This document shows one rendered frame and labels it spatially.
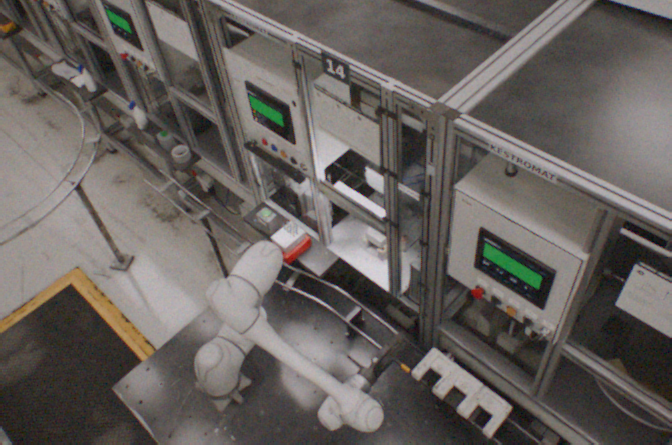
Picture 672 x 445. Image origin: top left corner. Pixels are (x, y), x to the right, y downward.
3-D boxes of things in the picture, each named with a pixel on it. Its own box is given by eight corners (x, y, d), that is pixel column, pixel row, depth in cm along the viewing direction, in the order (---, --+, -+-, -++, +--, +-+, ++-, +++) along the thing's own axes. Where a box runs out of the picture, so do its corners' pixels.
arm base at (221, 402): (226, 420, 252) (223, 414, 248) (194, 386, 263) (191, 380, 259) (258, 388, 260) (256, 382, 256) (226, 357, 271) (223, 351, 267)
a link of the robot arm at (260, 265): (213, 344, 265) (241, 305, 277) (243, 364, 263) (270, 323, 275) (223, 269, 202) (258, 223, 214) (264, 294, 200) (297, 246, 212)
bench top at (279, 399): (114, 391, 269) (111, 387, 266) (287, 245, 316) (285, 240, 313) (365, 699, 193) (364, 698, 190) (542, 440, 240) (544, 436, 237)
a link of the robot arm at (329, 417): (353, 400, 226) (371, 407, 215) (324, 432, 219) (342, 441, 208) (337, 378, 224) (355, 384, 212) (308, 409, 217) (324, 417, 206)
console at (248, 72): (241, 138, 266) (217, 51, 232) (287, 106, 279) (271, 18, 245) (307, 182, 245) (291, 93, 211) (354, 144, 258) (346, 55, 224)
